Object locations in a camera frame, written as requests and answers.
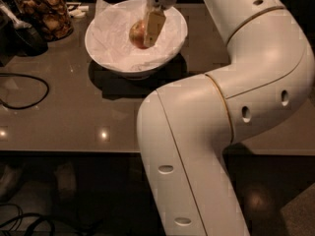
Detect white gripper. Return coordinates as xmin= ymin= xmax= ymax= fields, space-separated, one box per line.
xmin=144 ymin=0 xmax=177 ymax=47

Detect red yellow apple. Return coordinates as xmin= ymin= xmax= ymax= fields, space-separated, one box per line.
xmin=129 ymin=20 xmax=147 ymax=49

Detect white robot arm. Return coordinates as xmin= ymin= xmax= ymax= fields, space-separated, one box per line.
xmin=137 ymin=0 xmax=314 ymax=236

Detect white ceramic bowl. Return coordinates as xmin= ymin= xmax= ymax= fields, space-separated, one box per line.
xmin=84 ymin=0 xmax=189 ymax=81

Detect white crumpled paper sheet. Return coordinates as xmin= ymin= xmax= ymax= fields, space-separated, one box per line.
xmin=92 ymin=0 xmax=182 ymax=72

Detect small white objects on table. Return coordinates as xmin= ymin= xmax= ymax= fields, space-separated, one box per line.
xmin=68 ymin=5 xmax=89 ymax=19

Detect glass jar of dried chips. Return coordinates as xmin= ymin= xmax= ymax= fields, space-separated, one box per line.
xmin=15 ymin=0 xmax=73 ymax=41

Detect black round appliance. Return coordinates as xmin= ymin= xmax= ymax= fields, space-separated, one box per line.
xmin=0 ymin=0 xmax=48 ymax=56

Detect white shoe right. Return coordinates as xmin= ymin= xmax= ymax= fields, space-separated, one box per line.
xmin=54 ymin=161 xmax=77 ymax=202

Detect white shoe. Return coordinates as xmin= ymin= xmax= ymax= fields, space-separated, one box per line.
xmin=0 ymin=164 xmax=25 ymax=202
xmin=54 ymin=161 xmax=77 ymax=202

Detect white shoe left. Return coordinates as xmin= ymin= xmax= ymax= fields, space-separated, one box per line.
xmin=0 ymin=164 xmax=25 ymax=202

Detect black cable loop on table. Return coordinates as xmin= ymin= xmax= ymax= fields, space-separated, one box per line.
xmin=0 ymin=73 xmax=50 ymax=111

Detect black cables on floor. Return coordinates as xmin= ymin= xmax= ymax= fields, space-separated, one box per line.
xmin=0 ymin=203 xmax=132 ymax=236

